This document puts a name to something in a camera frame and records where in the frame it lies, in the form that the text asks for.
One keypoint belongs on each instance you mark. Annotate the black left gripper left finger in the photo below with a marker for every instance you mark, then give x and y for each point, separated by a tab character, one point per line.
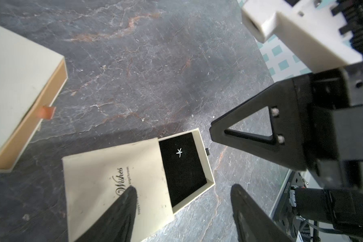
117	222

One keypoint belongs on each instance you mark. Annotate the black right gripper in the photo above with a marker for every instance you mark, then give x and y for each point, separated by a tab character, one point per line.
336	115

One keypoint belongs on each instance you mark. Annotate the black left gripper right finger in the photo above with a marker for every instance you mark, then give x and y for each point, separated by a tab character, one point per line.
252	223

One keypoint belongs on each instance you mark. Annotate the small cream printed gift box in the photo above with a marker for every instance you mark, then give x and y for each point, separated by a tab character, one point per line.
164	182

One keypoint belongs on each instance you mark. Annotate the silver star stud earring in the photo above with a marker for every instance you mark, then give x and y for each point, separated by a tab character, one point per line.
179	152

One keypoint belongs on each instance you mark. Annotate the cream square gift box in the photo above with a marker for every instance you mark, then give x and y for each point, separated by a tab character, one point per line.
31	77

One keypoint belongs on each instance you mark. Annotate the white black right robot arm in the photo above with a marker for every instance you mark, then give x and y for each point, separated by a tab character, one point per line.
331	211

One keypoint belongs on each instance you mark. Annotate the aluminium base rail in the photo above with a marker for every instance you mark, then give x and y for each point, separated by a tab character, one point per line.
282	213

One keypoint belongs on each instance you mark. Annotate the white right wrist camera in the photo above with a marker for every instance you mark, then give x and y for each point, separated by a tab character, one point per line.
310	32

